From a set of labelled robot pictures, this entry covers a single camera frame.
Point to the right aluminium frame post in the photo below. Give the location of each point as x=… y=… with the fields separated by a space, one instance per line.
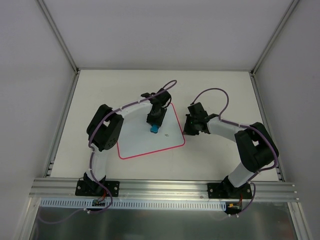
x=266 y=50

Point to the pink framed whiteboard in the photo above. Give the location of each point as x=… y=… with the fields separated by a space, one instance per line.
x=136 y=138

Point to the aluminium frame post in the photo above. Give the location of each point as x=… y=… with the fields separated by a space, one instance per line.
x=70 y=93
x=266 y=50

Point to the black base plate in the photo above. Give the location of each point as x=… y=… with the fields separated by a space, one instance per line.
x=220 y=191
x=89 y=188

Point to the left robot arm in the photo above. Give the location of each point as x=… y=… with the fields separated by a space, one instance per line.
x=105 y=128

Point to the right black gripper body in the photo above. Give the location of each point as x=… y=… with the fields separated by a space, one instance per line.
x=189 y=125

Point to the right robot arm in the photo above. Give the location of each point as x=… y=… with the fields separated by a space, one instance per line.
x=255 y=147

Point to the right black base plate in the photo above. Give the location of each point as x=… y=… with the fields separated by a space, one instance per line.
x=220 y=191

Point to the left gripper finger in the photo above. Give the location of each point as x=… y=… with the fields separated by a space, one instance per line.
x=150 y=119
x=162 y=114

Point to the aluminium mounting rail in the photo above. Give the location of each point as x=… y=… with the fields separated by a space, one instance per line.
x=133 y=189

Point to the left aluminium frame post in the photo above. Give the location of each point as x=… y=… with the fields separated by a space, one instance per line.
x=70 y=93

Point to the white slotted cable duct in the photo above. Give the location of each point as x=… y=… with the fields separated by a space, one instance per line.
x=131 y=204

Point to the blue bone-shaped eraser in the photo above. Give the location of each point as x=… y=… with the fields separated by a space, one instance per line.
x=154 y=129

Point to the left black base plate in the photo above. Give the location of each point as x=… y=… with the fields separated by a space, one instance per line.
x=89 y=188

